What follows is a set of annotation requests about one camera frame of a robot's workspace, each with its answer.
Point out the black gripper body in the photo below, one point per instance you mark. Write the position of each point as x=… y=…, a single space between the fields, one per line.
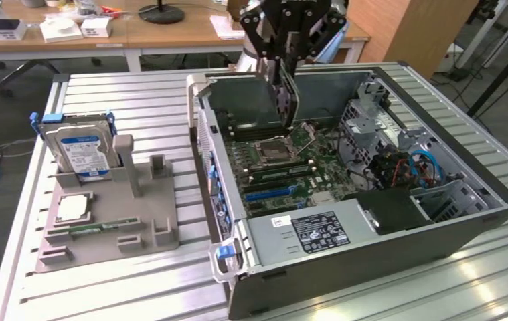
x=296 y=13

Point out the green graphics card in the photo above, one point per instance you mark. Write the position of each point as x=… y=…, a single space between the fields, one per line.
x=286 y=107

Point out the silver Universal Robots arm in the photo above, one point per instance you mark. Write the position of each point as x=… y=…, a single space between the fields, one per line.
x=246 y=57

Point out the stack of papers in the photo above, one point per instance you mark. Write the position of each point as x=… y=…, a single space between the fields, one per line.
x=226 y=31

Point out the brown cardboard box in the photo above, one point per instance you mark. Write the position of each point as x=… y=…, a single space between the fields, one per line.
x=233 y=10

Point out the wooden desk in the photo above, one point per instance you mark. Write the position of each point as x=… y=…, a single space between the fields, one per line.
x=181 y=36

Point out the wooden cabinet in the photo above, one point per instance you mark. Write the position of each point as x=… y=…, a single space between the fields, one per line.
x=413 y=33

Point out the black lamp base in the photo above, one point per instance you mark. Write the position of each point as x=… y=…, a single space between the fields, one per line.
x=161 y=16

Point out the black RAM slot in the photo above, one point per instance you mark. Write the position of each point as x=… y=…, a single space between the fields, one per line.
x=253 y=132

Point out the metal socket cover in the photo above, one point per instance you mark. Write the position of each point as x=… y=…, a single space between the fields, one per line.
x=290 y=135

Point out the metal drive cage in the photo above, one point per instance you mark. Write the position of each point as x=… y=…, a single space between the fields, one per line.
x=360 y=133

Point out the black power adapter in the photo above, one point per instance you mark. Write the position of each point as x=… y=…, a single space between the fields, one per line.
x=459 y=75

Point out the CPU socket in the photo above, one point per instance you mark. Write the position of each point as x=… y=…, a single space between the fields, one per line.
x=276 y=152

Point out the small white box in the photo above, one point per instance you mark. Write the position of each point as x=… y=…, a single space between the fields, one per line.
x=94 y=30

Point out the installed RAM stick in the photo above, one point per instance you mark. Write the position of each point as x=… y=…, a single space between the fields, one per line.
x=280 y=174

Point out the black slanted pole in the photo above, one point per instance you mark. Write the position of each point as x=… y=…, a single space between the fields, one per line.
x=503 y=75

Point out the white box round dish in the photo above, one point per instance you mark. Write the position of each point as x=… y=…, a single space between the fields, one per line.
x=61 y=31

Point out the green motherboard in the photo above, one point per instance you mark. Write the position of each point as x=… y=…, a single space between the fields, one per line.
x=324 y=194

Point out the blue expansion slot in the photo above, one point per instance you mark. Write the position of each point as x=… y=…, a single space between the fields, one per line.
x=269 y=194

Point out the hard disk with blue caddy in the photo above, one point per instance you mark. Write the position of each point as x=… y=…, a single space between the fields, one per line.
x=78 y=150

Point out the black chair base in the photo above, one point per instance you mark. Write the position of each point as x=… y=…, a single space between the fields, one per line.
x=25 y=72

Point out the white box dark lid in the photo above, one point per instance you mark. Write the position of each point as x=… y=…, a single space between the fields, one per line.
x=8 y=33

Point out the metal disk bay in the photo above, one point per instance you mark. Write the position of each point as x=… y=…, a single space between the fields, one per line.
x=449 y=204

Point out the grey parts rack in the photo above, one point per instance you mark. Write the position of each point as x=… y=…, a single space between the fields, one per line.
x=110 y=207

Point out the grey power supply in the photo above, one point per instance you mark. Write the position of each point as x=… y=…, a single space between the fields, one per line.
x=276 y=244

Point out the blue case latch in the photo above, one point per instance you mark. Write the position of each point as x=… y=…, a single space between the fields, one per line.
x=222 y=252

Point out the silver CPU chip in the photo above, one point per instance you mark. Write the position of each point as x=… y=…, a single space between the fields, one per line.
x=72 y=209

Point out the green loose RAM stick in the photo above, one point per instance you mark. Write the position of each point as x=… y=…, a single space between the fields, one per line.
x=97 y=228

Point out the black open PC case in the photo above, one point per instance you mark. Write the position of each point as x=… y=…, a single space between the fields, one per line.
x=369 y=267

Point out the white table frame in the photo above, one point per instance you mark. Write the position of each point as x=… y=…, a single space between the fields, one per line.
x=468 y=53

